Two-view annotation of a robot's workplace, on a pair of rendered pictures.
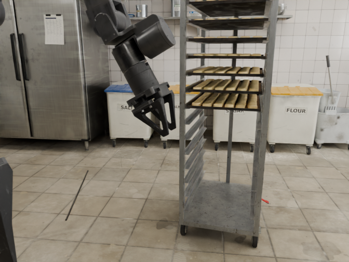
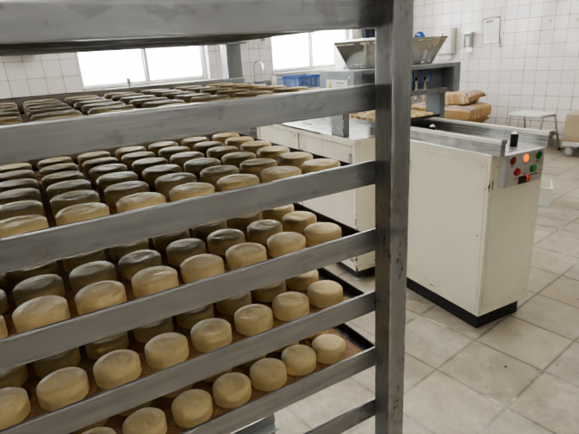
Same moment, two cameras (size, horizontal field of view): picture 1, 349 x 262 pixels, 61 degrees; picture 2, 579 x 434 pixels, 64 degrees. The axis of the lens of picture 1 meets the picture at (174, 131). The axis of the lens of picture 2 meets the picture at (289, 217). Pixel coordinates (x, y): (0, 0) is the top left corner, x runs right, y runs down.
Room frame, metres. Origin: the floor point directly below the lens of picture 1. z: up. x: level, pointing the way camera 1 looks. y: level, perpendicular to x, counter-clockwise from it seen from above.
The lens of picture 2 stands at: (2.11, 0.25, 1.29)
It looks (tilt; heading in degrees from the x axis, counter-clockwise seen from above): 20 degrees down; 225
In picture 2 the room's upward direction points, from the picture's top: 4 degrees counter-clockwise
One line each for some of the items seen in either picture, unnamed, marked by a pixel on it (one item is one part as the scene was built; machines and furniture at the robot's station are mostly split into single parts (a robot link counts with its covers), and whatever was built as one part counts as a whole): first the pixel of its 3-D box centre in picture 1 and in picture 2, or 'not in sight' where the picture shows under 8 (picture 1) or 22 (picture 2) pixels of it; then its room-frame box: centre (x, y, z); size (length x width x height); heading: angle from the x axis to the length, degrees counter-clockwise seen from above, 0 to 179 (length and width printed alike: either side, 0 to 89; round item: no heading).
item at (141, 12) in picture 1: (142, 11); not in sight; (3.95, 0.41, 1.64); 0.15 x 0.15 x 0.15
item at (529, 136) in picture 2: not in sight; (396, 117); (-0.38, -1.28, 0.87); 2.01 x 0.03 x 0.07; 71
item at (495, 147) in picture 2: not in sight; (357, 123); (-0.11, -1.38, 0.87); 2.01 x 0.03 x 0.07; 71
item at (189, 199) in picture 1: (196, 185); not in sight; (1.92, -0.16, 0.24); 0.64 x 0.03 x 0.03; 164
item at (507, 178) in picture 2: not in sight; (521, 167); (0.06, -0.40, 0.77); 0.24 x 0.04 x 0.14; 161
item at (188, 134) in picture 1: (197, 124); not in sight; (1.92, -0.16, 0.69); 0.64 x 0.03 x 0.03; 164
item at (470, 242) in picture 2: not in sight; (451, 215); (-0.05, -0.74, 0.45); 0.70 x 0.34 x 0.90; 71
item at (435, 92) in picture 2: not in sight; (389, 97); (-0.21, -1.22, 1.01); 0.72 x 0.33 x 0.34; 161
